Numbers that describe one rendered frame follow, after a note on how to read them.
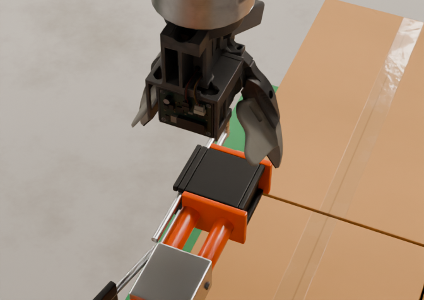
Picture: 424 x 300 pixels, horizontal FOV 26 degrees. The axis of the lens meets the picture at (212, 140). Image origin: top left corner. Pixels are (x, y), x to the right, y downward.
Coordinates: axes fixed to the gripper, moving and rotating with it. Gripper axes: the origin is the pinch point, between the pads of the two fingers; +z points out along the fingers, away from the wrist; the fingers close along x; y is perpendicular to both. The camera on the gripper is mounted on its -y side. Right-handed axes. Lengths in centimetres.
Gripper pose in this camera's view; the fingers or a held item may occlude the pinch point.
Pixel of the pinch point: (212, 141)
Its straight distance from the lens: 95.1
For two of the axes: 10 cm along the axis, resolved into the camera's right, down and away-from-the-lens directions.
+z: 0.0, 6.7, 7.4
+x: 9.2, 2.9, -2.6
